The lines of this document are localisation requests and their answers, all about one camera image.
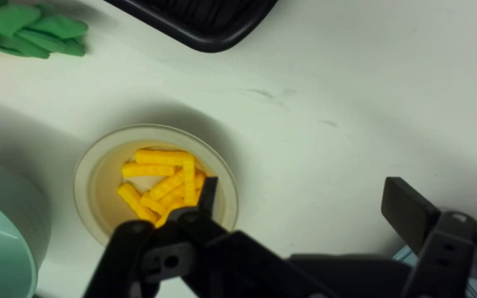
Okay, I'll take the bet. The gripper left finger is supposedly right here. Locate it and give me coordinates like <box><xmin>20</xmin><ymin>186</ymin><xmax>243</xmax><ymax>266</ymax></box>
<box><xmin>82</xmin><ymin>177</ymin><xmax>335</xmax><ymax>298</ymax></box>

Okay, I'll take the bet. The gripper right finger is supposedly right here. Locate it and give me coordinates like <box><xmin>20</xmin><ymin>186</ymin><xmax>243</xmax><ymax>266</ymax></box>
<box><xmin>381</xmin><ymin>177</ymin><xmax>477</xmax><ymax>298</ymax></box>

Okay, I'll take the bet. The heap of yellow toy fries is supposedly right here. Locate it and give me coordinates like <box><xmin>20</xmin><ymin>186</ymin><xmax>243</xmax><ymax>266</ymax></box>
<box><xmin>117</xmin><ymin>149</ymin><xmax>206</xmax><ymax>228</ymax></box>

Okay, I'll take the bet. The white round plate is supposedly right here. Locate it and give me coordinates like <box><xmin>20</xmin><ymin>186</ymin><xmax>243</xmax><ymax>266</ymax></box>
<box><xmin>73</xmin><ymin>124</ymin><xmax>239</xmax><ymax>247</ymax></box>

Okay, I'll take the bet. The black plastic tray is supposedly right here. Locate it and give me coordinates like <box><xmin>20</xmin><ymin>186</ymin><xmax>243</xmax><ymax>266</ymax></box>
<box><xmin>104</xmin><ymin>0</ymin><xmax>279</xmax><ymax>53</ymax></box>

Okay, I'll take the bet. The green toy lettuce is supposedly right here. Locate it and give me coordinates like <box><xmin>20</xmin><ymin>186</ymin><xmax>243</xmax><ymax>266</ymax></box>
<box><xmin>0</xmin><ymin>0</ymin><xmax>89</xmax><ymax>60</ymax></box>

